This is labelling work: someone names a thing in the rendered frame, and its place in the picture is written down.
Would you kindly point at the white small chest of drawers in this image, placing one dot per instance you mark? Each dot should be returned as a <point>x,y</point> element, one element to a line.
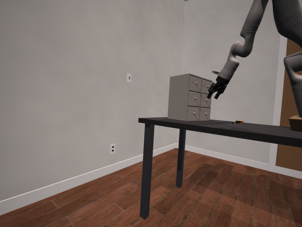
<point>178,97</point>

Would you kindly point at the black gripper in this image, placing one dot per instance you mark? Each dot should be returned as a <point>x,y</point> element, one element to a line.
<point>219,86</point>

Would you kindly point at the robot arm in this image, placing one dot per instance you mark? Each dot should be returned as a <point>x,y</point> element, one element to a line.
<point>288,20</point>

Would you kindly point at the beige drawer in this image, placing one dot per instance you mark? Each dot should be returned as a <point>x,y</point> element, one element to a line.
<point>204,113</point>
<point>205,86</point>
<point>193,98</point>
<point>194,83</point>
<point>205,101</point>
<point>192,113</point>

